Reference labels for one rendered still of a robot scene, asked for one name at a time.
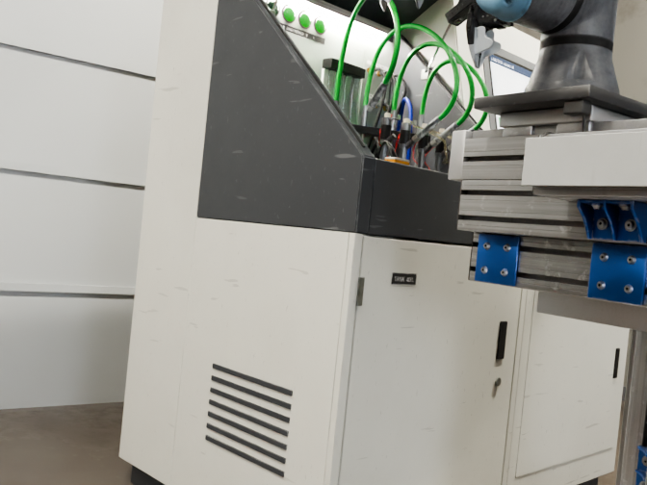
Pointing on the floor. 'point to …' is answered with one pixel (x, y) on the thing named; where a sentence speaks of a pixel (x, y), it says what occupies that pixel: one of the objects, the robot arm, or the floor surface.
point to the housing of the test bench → (168, 239)
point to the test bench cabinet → (272, 355)
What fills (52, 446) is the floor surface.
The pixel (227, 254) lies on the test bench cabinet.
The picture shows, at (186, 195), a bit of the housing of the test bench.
